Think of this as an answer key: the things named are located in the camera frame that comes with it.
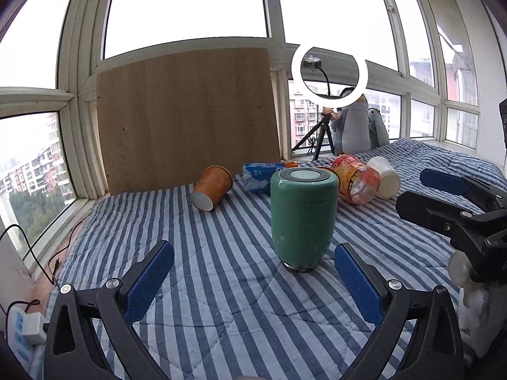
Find orange plastic jar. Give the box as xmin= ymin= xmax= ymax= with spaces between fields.
xmin=328 ymin=154 xmax=381 ymax=206

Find blue snack packet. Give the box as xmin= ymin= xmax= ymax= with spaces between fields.
xmin=241 ymin=161 xmax=291 ymax=195

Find wooden board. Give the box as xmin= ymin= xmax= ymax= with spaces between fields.
xmin=96 ymin=47 xmax=281 ymax=196

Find white window frame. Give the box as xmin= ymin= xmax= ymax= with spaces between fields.
xmin=0 ymin=0 xmax=496 ymax=282

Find black tripod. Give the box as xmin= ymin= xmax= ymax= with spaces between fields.
xmin=292 ymin=108 xmax=337 ymax=162

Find dark object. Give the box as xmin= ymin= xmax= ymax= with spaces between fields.
xmin=498 ymin=98 xmax=507 ymax=169

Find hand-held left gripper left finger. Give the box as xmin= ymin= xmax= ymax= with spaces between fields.
xmin=43 ymin=239 xmax=175 ymax=380

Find green cup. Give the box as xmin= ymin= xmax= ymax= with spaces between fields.
xmin=270 ymin=167 xmax=341 ymax=273

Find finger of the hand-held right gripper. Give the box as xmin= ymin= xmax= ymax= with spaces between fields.
xmin=395 ymin=191 xmax=490 ymax=248
xmin=419 ymin=168 xmax=507 ymax=211

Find black cable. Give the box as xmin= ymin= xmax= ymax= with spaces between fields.
xmin=0 ymin=209 xmax=93 ymax=286

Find black gooseneck phone holder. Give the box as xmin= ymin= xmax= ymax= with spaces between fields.
xmin=303 ymin=55 xmax=334 ymax=98

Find white ring light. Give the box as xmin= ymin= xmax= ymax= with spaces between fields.
xmin=291 ymin=42 xmax=369 ymax=110

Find large grey penguin plush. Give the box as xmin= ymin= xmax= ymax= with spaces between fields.
xmin=330 ymin=86 xmax=371 ymax=156

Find small grey penguin plush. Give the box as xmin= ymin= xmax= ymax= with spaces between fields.
xmin=367 ymin=107 xmax=391 ymax=150

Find blue striped blanket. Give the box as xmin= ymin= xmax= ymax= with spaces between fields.
xmin=42 ymin=136 xmax=507 ymax=380

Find person's right hand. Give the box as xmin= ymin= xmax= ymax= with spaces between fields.
xmin=447 ymin=251 xmax=507 ymax=359

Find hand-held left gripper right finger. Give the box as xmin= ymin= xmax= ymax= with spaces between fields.
xmin=334 ymin=241 xmax=465 ymax=380

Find white power strip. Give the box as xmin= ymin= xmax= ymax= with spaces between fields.
xmin=5 ymin=308 xmax=49 ymax=362

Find orange paper cup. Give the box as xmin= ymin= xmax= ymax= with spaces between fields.
xmin=190 ymin=165 xmax=234 ymax=212

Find white cup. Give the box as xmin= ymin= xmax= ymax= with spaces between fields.
xmin=367 ymin=156 xmax=401 ymax=200

